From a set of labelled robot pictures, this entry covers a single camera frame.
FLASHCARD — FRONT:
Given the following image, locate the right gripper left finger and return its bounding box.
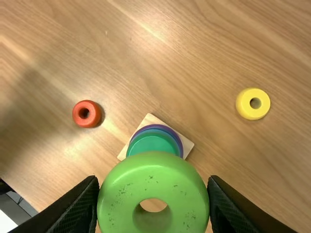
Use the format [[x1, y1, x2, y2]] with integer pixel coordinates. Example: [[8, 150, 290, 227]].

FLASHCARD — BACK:
[[9, 175, 100, 233]]

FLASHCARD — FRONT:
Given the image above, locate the dark green ring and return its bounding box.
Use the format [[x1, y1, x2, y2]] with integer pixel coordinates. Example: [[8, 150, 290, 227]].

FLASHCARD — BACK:
[[126, 135, 178, 157]]

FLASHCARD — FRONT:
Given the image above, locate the light blue ring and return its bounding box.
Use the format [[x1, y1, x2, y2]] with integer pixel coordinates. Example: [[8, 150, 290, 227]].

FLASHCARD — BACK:
[[130, 130, 179, 156]]

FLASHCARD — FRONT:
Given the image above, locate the orange ring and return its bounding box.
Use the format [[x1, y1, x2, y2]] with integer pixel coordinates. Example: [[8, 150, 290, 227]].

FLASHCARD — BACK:
[[72, 100, 102, 129]]

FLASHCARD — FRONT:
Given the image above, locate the yellow ring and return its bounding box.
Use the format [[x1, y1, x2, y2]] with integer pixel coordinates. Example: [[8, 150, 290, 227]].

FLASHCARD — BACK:
[[235, 87, 271, 121]]

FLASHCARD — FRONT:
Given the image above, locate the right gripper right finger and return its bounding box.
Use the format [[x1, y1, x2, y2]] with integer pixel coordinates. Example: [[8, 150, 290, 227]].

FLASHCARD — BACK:
[[207, 175, 298, 233]]

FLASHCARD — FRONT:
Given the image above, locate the dark blue ring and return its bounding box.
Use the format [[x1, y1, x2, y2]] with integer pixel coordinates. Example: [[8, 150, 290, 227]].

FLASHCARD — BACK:
[[133, 126, 181, 156]]

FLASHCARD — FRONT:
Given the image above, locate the light green ring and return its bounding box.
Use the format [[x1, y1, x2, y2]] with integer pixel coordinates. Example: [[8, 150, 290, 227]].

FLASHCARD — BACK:
[[96, 150, 210, 233]]

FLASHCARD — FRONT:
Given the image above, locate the wooden peg base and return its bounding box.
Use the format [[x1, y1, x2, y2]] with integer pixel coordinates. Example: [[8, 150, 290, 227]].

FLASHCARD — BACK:
[[117, 113, 195, 161]]

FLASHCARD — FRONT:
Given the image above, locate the purple ring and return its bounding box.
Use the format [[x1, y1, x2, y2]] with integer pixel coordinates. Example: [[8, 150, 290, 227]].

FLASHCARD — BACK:
[[132, 124, 184, 159]]

